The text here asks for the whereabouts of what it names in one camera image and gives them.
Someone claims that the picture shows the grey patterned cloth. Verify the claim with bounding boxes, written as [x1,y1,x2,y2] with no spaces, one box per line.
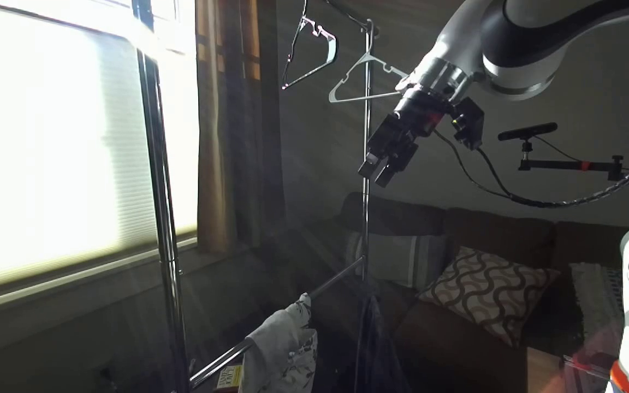
[237,293,319,393]

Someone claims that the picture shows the dark hanging garment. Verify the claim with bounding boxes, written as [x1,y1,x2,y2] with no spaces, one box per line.
[352,281,405,393]

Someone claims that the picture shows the grey striped pillow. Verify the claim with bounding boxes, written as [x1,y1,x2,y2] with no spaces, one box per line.
[346,231,450,291]

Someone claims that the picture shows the chrome clothes rack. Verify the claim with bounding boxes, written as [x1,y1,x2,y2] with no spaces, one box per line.
[132,0,381,393]

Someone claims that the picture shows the brown sofa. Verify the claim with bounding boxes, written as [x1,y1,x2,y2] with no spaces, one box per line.
[338,191,629,393]

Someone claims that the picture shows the wave patterned pillow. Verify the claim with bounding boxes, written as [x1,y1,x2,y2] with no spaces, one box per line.
[417,246,562,350]

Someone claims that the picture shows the dark coat hanger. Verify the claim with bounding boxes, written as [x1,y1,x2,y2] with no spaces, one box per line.
[280,0,339,91]

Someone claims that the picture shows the white coat hanger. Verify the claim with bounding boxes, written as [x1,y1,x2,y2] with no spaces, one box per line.
[328,51,411,104]

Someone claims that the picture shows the yellow book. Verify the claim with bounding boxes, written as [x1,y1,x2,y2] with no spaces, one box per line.
[215,364,245,391]

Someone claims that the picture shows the white knitted throw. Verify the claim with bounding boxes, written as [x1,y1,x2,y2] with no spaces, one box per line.
[568,262,627,342]

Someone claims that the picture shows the window with white blind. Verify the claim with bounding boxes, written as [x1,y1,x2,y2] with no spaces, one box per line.
[0,0,201,317]

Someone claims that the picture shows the brown curtain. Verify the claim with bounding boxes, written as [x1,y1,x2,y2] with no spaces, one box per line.
[194,0,289,255]

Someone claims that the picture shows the chrome rack rod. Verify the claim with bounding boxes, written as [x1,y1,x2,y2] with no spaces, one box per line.
[323,0,376,32]
[188,255,368,391]

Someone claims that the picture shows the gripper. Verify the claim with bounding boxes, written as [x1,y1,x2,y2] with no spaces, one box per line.
[358,87,456,189]

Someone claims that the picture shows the camera on mount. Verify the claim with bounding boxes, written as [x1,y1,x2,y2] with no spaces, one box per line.
[497,122,629,186]

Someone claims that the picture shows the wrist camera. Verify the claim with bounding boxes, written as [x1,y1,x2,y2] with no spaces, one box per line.
[452,97,486,151]

